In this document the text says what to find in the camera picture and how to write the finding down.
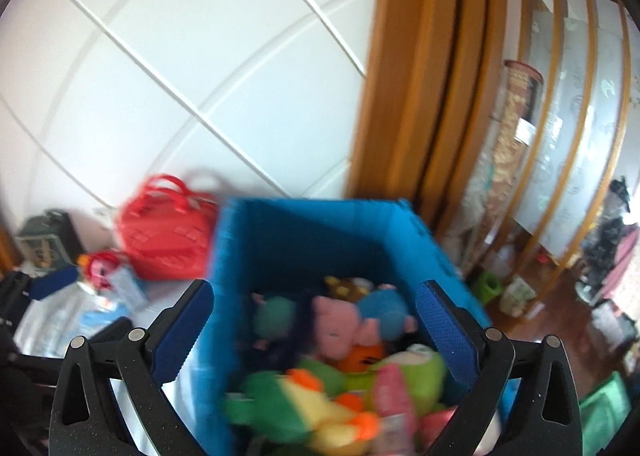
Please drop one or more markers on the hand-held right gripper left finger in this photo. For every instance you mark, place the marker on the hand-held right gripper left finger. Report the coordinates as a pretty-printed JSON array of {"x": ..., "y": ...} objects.
[{"x": 182, "y": 331}]

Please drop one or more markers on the orange plush toy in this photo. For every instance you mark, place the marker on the orange plush toy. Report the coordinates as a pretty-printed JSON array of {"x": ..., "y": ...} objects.
[{"x": 360, "y": 358}]

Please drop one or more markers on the black display box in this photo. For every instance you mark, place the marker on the black display box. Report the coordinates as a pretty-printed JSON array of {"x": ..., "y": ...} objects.
[{"x": 65, "y": 236}]

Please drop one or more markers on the red plastic carry case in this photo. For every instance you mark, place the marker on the red plastic carry case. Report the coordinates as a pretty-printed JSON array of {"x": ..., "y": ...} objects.
[{"x": 165, "y": 236}]

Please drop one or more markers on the green frog plush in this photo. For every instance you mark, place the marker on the green frog plush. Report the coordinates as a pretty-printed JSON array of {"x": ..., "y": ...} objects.
[{"x": 425, "y": 376}]

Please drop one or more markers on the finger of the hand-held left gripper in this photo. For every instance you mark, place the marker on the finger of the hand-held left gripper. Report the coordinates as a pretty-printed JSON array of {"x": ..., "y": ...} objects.
[
  {"x": 117, "y": 327},
  {"x": 55, "y": 281}
]

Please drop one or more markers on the plastic-wrapped white mattress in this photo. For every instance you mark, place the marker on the plastic-wrapped white mattress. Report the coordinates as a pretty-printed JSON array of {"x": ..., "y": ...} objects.
[{"x": 65, "y": 306}]

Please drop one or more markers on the dark clutter pile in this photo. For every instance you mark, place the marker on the dark clutter pile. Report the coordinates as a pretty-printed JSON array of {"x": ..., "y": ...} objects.
[{"x": 605, "y": 246}]

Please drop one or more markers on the rolled patterned carpet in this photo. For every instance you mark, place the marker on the rolled patterned carpet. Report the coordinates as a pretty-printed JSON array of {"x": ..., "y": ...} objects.
[{"x": 510, "y": 136}]

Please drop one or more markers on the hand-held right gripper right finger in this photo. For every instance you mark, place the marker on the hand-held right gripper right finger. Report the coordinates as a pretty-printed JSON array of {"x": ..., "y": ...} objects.
[{"x": 445, "y": 331}]

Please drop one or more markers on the brown yellow plush toy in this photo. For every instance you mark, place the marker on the brown yellow plush toy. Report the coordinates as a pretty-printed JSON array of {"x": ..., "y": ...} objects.
[{"x": 347, "y": 288}]

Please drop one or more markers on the green bag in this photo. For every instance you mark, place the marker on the green bag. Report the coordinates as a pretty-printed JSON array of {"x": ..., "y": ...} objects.
[{"x": 605, "y": 406}]

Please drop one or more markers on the wooden frosted glass sliding door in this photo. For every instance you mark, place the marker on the wooden frosted glass sliding door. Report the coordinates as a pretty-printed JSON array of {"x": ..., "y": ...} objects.
[{"x": 565, "y": 111}]

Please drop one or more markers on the pink pig plush red dress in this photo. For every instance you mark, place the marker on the pink pig plush red dress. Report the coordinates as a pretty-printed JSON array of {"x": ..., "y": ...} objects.
[{"x": 102, "y": 273}]

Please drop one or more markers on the white power strip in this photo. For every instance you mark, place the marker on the white power strip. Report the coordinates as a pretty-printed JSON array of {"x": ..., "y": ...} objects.
[{"x": 102, "y": 216}]

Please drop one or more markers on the teal plush toy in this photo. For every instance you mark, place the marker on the teal plush toy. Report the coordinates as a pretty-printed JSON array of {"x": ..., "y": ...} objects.
[{"x": 275, "y": 318}]

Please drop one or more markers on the wooden door frame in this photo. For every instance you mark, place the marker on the wooden door frame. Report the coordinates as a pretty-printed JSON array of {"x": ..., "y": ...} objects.
[{"x": 400, "y": 86}]

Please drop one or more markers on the yellow green plush toy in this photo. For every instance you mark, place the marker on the yellow green plush toy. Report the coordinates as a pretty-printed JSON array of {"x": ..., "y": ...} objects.
[{"x": 280, "y": 401}]

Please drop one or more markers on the white green carton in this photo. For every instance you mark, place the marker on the white green carton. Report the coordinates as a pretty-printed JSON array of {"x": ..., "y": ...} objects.
[{"x": 517, "y": 296}]

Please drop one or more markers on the blue fabric storage bin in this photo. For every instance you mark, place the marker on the blue fabric storage bin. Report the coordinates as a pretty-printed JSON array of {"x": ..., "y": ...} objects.
[{"x": 300, "y": 246}]

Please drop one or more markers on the green plastic cup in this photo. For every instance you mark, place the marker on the green plastic cup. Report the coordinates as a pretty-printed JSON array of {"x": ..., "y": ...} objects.
[{"x": 487, "y": 288}]

